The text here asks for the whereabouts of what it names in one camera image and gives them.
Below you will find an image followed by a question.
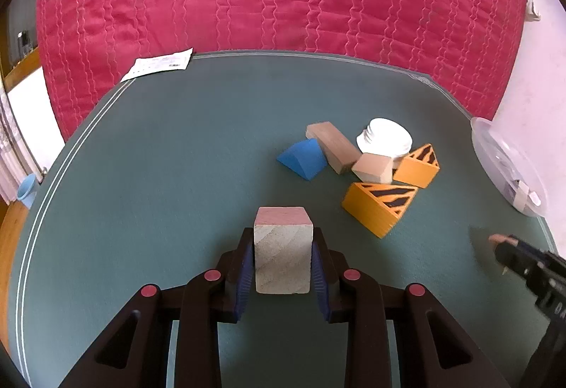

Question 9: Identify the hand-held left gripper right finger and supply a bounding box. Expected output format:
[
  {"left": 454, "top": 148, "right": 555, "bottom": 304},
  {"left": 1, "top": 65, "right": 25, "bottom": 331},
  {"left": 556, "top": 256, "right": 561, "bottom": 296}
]
[{"left": 311, "top": 228, "right": 511, "bottom": 388}]

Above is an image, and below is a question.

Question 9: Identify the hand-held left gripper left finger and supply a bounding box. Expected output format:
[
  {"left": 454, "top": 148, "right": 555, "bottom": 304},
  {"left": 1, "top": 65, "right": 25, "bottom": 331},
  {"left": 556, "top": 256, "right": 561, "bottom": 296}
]
[{"left": 59, "top": 226, "right": 256, "bottom": 388}]

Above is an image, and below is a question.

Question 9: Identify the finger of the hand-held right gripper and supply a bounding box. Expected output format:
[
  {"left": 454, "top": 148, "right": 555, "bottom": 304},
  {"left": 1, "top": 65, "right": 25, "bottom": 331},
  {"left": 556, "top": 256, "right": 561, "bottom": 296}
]
[{"left": 489, "top": 233, "right": 538, "bottom": 279}]

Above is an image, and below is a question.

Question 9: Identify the pale wooden cube block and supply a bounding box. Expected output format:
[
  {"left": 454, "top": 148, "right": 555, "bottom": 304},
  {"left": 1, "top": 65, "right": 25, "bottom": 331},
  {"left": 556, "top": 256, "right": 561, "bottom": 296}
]
[{"left": 254, "top": 206, "right": 314, "bottom": 295}]

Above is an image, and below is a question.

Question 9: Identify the large orange striped triangular block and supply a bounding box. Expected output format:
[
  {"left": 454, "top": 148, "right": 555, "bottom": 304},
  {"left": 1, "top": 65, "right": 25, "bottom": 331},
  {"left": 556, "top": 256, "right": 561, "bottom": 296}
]
[{"left": 341, "top": 181, "right": 419, "bottom": 238}]

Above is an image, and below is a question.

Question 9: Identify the clear plastic container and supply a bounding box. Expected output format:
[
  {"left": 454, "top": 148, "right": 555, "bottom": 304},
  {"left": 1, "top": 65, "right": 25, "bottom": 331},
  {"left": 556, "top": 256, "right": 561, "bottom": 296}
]
[{"left": 470, "top": 116, "right": 549, "bottom": 218}]

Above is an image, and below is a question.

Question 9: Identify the small tan wooden block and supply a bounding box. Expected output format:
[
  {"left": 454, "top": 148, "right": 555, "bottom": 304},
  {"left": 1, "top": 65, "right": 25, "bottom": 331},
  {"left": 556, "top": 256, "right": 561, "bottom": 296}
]
[{"left": 352, "top": 153, "right": 394, "bottom": 185}]

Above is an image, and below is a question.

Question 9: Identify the blue wedge block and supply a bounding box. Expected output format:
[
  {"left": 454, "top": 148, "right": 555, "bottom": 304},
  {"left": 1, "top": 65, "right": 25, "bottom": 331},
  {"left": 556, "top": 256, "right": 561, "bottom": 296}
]
[{"left": 277, "top": 139, "right": 329, "bottom": 184}]

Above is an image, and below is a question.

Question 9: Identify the small orange striped triangular block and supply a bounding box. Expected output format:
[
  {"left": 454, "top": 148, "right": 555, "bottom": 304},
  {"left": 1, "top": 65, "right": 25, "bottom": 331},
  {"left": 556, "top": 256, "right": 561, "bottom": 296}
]
[{"left": 393, "top": 143, "right": 441, "bottom": 189}]

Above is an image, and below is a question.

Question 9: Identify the long brown wooden block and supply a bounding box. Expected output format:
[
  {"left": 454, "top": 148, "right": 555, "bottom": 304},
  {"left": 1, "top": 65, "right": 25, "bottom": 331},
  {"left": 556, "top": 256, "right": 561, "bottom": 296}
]
[{"left": 306, "top": 121, "right": 362, "bottom": 175}]

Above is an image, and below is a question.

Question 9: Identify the stack of white discs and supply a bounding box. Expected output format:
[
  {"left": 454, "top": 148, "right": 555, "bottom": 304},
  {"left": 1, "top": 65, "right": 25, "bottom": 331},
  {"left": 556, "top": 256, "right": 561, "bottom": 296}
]
[{"left": 356, "top": 118, "right": 413, "bottom": 159}]

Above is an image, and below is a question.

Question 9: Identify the light blue cup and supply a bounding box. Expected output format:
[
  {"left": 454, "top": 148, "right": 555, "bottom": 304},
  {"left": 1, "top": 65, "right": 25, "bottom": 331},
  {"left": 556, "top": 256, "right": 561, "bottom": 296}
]
[{"left": 17, "top": 173, "right": 40, "bottom": 209}]

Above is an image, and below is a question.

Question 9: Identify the white paper sheet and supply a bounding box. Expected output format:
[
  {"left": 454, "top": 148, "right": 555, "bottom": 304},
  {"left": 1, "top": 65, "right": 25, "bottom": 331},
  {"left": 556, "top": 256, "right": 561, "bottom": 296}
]
[{"left": 120, "top": 47, "right": 194, "bottom": 83}]

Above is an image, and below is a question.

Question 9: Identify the wooden frame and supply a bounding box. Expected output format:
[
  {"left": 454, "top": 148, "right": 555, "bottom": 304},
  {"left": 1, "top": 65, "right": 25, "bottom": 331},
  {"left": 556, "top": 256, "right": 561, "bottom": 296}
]
[{"left": 0, "top": 47, "right": 41, "bottom": 90}]

